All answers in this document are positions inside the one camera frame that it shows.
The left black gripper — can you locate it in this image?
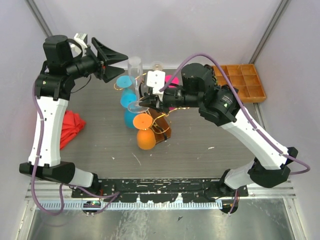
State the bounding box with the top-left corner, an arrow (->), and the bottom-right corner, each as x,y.
66,37 -> 130,83

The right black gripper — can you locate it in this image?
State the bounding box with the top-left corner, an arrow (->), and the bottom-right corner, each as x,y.
138,84 -> 202,115

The light blue wine glass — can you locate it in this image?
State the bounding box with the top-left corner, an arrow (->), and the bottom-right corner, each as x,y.
115,75 -> 137,108

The clear wine glass front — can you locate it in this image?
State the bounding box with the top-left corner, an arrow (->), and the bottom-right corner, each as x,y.
127,56 -> 148,114

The red cloth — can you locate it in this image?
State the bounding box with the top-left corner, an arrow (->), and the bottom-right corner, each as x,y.
59,110 -> 86,150

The wooden compartment tray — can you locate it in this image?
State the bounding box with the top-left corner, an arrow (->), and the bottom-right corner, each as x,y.
221,64 -> 267,103

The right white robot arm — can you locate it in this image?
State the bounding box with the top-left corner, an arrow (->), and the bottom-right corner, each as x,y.
139,63 -> 298,197

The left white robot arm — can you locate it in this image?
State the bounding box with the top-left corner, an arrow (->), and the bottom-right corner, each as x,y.
19,34 -> 128,198

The gold wine glass rack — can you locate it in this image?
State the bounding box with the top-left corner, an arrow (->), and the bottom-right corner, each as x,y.
113,72 -> 191,144

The pink wine glass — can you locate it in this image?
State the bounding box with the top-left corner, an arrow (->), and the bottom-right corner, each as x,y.
165,75 -> 179,88

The orange wine glass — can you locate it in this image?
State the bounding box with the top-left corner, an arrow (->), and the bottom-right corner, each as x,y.
133,113 -> 156,150

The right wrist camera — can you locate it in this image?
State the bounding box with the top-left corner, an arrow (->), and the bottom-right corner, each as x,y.
146,70 -> 166,96

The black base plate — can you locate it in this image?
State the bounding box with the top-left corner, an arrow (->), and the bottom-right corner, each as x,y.
71,177 -> 250,204

